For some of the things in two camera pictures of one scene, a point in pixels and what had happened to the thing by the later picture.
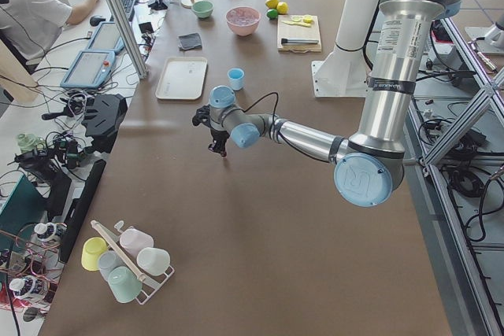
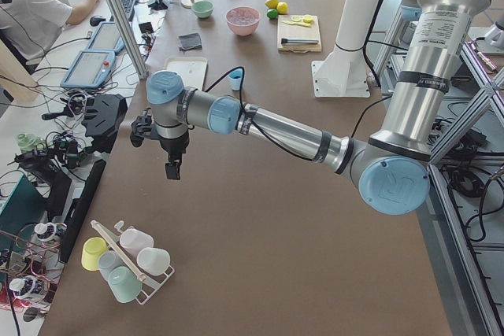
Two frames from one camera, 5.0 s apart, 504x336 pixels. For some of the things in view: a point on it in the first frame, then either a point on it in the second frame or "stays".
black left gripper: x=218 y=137 → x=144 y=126
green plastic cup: x=124 y=285 stays
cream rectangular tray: x=183 y=78 stays
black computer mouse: x=94 y=20 stays
